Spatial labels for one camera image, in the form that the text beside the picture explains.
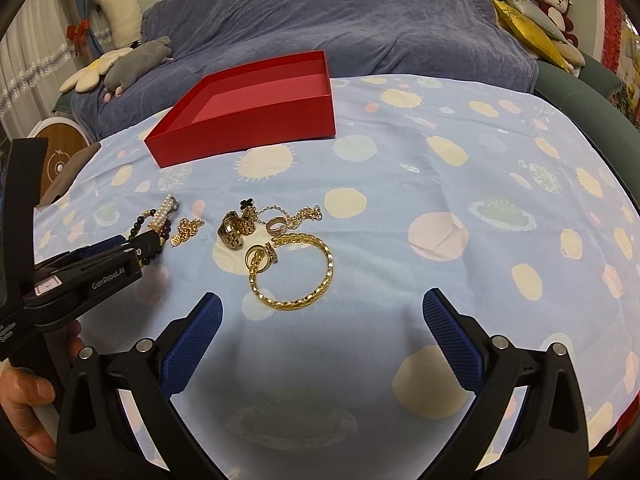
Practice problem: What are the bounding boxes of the dark bead bracelet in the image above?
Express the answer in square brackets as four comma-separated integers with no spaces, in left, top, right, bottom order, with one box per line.
[127,207,174,269]

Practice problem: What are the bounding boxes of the gold chain bangle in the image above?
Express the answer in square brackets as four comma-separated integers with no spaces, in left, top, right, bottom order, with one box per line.
[247,233,335,311]

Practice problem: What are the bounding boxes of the gold wide rings cluster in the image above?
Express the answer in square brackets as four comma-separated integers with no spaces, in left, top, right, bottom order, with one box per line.
[217,206,257,250]

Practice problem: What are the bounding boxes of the person's left hand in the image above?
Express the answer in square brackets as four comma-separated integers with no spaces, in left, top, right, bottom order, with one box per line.
[0,318,87,461]

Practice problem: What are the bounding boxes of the brown phone case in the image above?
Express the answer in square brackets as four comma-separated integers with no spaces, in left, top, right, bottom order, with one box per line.
[37,143,101,210]

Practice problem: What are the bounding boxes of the gold hoop earring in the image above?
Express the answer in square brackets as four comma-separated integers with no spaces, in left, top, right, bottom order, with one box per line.
[245,243,278,274]

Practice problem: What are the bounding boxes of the round wooden white fan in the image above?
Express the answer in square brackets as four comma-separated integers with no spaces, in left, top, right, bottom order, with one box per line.
[28,116,90,196]

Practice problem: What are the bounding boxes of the white flower cushion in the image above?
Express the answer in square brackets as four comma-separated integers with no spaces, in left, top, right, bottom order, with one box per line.
[58,47,132,93]

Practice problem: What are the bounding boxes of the grey mole plush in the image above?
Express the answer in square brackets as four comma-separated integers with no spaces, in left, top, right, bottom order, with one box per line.
[103,36,172,102]

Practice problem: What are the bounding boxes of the red cardboard tray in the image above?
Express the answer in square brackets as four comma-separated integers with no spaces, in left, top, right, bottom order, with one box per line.
[144,51,336,168]

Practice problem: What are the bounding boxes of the blue planet-print cloth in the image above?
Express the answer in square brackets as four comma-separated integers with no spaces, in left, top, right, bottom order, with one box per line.
[35,75,639,479]

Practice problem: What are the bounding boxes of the white sheer curtain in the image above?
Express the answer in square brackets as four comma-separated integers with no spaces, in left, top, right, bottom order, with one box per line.
[1,0,76,139]

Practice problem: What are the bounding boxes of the red curtain bow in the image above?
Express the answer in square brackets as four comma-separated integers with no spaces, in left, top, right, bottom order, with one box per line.
[66,18,90,51]

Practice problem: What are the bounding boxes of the white alpaca plush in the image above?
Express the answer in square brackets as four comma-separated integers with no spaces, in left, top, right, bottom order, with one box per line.
[92,0,142,49]

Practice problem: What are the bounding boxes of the blue curtain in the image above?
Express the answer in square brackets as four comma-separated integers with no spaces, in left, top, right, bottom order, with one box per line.
[67,0,109,61]

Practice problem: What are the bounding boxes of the green sofa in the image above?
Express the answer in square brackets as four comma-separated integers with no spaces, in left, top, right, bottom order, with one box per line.
[529,60,639,206]

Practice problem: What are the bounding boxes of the purple-blue sofa blanket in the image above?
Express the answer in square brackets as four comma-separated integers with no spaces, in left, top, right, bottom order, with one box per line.
[72,0,539,141]

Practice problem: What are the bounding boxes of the gold yellow pillow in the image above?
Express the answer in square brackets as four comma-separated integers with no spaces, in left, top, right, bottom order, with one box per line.
[490,0,572,73]

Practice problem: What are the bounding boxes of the silver grey pillow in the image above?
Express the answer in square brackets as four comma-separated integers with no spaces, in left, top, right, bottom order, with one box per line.
[506,0,565,42]

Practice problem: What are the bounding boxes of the red door garland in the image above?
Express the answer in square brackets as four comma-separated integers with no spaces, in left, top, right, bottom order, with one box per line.
[601,0,623,73]

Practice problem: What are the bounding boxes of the red monkey plush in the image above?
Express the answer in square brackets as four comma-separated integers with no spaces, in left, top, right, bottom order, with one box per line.
[535,0,578,47]

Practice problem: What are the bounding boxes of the thin gold chain necklace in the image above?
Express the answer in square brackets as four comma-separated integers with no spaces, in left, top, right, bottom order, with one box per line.
[169,216,206,248]

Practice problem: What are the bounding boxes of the black clover gold necklace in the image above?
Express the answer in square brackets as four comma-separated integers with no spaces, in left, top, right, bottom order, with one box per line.
[240,198,324,226]

